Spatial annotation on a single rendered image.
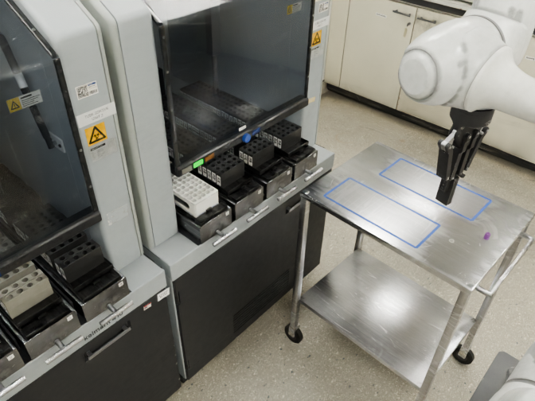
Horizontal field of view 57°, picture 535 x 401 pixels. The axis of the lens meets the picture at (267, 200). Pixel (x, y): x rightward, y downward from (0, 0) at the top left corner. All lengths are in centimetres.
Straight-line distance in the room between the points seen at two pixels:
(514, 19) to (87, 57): 83
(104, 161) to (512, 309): 198
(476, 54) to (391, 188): 99
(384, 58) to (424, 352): 231
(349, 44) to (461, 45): 310
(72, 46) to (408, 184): 112
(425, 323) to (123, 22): 149
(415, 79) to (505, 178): 273
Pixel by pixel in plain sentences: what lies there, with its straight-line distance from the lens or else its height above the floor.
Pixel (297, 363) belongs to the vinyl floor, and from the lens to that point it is 215.
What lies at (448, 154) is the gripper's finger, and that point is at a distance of 99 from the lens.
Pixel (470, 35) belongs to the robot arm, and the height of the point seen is 156.
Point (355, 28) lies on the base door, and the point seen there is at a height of 57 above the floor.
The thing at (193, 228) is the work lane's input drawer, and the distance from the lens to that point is 153.
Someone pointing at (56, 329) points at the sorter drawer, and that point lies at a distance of 136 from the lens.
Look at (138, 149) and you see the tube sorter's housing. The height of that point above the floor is 110.
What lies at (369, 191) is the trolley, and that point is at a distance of 165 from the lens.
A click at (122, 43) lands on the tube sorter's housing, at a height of 138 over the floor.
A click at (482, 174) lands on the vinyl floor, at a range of 342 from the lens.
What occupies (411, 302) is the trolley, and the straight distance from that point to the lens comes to 207.
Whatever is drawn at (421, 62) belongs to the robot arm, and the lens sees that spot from 73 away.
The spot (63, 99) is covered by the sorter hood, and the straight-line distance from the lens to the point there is 115.
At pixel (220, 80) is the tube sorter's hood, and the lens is 142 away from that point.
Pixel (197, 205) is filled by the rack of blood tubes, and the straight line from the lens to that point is 150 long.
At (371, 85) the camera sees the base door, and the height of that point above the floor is 19.
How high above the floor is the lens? 181
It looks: 39 degrees down
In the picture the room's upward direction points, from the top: 2 degrees clockwise
